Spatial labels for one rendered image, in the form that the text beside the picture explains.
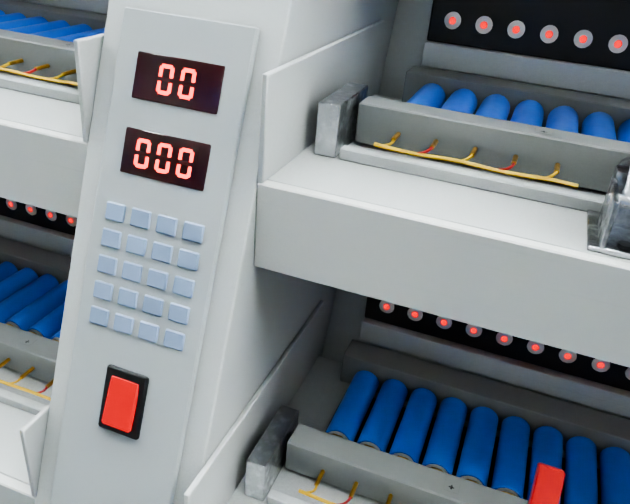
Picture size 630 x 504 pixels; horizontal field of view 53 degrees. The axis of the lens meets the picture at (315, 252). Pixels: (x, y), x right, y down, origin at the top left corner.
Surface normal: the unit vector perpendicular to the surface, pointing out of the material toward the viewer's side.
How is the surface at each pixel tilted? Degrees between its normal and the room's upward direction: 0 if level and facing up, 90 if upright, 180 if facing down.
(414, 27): 90
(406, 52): 90
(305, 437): 21
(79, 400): 90
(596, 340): 111
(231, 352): 90
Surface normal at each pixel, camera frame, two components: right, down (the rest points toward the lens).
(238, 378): 0.93, 0.24
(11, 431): 0.08, -0.87
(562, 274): -0.36, 0.43
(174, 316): -0.30, 0.09
